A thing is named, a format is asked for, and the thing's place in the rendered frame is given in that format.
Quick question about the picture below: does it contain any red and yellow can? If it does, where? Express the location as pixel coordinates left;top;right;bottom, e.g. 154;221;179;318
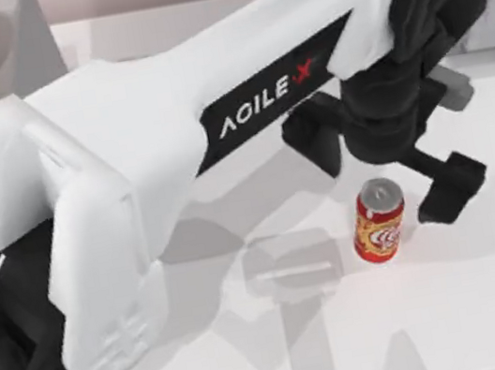
343;173;415;268

